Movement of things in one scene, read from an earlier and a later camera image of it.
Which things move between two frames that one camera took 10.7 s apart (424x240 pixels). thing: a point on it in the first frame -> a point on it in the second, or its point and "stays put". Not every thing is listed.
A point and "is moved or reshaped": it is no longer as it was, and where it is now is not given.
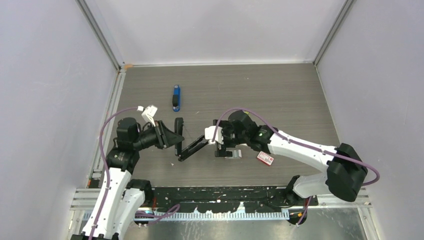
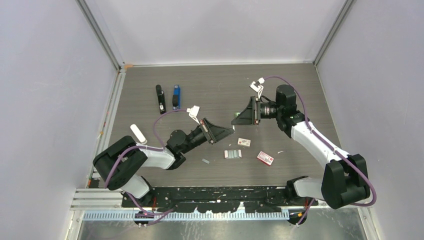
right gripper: [221, 150] -> [251, 115]
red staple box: [265, 158] stays put
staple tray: [236, 154] stays put
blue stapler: [176, 101] stays put
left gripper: [165, 137] -> [216, 133]
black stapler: [178, 123] is moved or reshaped
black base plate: [220, 199] stays put
